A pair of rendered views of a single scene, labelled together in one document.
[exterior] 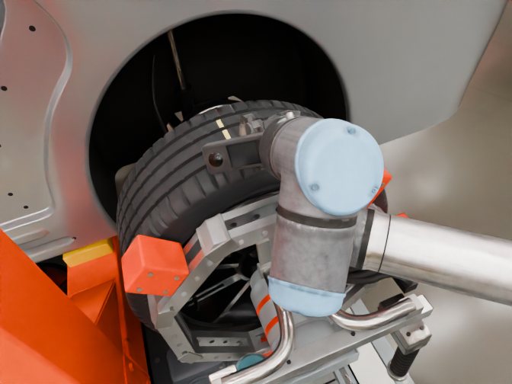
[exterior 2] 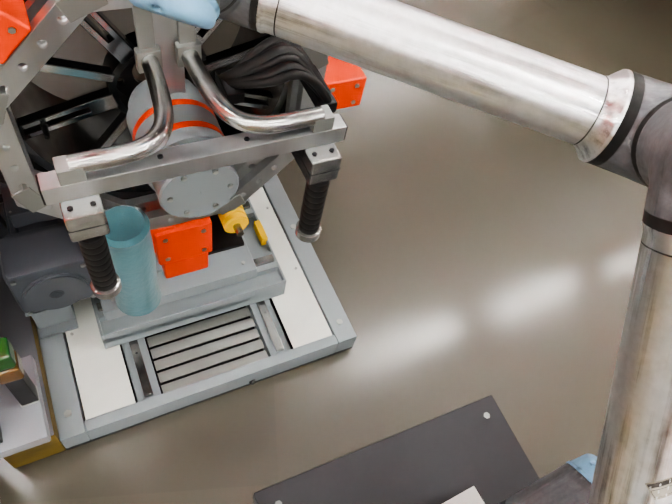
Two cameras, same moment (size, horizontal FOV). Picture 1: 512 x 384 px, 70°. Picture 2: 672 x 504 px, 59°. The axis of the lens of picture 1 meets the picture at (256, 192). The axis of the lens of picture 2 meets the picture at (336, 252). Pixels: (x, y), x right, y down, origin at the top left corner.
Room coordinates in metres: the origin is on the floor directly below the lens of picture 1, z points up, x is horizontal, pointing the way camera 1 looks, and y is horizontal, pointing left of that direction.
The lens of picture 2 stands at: (-0.34, -0.05, 1.59)
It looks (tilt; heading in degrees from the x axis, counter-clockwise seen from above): 55 degrees down; 336
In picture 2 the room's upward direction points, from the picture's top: 16 degrees clockwise
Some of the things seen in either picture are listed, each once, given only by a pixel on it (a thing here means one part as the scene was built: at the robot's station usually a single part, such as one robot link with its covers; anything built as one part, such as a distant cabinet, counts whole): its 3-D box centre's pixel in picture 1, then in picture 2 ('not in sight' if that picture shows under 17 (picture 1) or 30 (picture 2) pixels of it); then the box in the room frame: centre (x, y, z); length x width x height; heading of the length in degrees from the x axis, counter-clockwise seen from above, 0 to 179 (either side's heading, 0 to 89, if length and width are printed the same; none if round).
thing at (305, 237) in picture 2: (403, 357); (313, 205); (0.24, -0.24, 0.83); 0.04 x 0.04 x 0.16
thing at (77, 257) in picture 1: (88, 239); not in sight; (0.79, 0.57, 0.71); 0.14 x 0.14 x 0.05; 14
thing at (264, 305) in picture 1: (291, 313); (181, 145); (0.36, -0.04, 0.85); 0.21 x 0.14 x 0.14; 14
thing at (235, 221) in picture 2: not in sight; (219, 184); (0.56, -0.11, 0.51); 0.29 x 0.06 x 0.06; 14
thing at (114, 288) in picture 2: not in sight; (98, 260); (0.16, 0.09, 0.83); 0.04 x 0.04 x 0.16
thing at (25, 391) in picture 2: not in sight; (13, 375); (0.12, 0.27, 0.55); 0.03 x 0.03 x 0.21; 14
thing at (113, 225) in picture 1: (209, 95); not in sight; (1.00, 0.09, 1.03); 0.83 x 0.32 x 0.58; 104
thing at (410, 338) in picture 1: (403, 322); (313, 150); (0.27, -0.23, 0.93); 0.09 x 0.05 x 0.05; 14
